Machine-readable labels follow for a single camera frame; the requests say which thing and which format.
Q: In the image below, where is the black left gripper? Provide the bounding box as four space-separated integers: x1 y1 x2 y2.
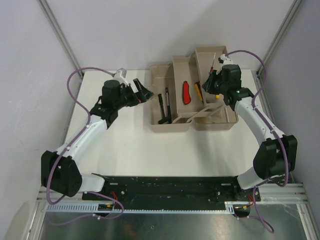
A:
114 79 153 110

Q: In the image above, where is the black pen tool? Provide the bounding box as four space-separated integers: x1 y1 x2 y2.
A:
165 87 172 124

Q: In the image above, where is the red handled tool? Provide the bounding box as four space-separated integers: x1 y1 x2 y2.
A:
182 81 192 105

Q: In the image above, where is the black T-handle wrench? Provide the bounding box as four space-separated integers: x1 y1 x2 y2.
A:
158 94 169 125

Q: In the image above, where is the translucent brown plastic toolbox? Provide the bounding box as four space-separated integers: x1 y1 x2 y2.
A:
149 45 239 133

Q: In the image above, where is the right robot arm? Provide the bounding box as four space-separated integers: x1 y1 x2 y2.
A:
202 64 298 201

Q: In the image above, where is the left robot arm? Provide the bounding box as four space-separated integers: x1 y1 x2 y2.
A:
41 78 154 200

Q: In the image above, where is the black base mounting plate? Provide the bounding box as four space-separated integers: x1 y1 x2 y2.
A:
82 176 296 208

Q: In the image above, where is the right aluminium frame post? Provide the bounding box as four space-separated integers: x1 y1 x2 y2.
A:
262 0 304 66

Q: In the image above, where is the aluminium frame post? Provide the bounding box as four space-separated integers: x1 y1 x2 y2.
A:
262 0 304 66
37 0 81 70

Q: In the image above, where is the white slotted cable duct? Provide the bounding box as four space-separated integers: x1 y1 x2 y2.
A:
45 202 253 214

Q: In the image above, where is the left aluminium frame post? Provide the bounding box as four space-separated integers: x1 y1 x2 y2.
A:
37 0 81 70

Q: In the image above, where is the aluminium front rail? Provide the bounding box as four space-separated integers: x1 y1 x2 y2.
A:
36 183 309 204

